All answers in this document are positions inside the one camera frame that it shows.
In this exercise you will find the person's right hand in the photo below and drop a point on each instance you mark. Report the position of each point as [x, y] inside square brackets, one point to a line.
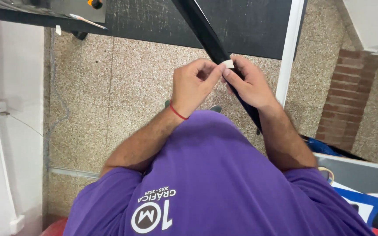
[253, 87]

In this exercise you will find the person's left hand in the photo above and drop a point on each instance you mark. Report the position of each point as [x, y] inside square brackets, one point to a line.
[187, 87]

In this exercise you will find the white tape piece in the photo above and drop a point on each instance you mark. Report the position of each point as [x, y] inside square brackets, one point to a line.
[229, 64]

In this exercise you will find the black vinyl roll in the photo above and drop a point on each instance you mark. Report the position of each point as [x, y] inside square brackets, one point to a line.
[205, 32]

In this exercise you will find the green shoe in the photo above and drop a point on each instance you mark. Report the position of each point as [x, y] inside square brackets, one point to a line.
[215, 108]
[167, 103]

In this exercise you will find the white metal table leg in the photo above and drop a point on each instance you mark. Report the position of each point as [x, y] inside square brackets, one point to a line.
[290, 49]

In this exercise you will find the blue bag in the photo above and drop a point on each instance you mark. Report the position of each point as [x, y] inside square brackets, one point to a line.
[322, 146]

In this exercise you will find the purple printed t-shirt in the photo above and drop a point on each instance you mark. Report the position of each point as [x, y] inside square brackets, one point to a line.
[208, 177]

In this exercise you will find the red brick pillar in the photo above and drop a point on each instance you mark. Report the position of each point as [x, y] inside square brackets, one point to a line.
[346, 98]

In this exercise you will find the black table foot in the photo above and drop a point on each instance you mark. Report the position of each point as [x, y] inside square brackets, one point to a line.
[79, 34]

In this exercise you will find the silver craft knife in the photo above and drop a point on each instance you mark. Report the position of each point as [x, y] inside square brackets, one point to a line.
[87, 20]

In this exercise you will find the white cabinet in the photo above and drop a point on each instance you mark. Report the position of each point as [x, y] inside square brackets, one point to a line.
[372, 23]

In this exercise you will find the grey board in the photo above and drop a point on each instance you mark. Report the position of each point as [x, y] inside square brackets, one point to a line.
[359, 173]

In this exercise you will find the aluminium floor strip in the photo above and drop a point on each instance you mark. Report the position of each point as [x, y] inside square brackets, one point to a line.
[74, 172]

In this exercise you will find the grey metal sheet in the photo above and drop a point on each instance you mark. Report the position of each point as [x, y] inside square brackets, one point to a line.
[44, 8]

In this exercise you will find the pile of colourful prints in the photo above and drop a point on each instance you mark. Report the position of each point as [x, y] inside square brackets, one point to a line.
[366, 205]

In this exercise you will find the red plastic object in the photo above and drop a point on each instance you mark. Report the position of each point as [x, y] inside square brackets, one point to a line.
[54, 227]

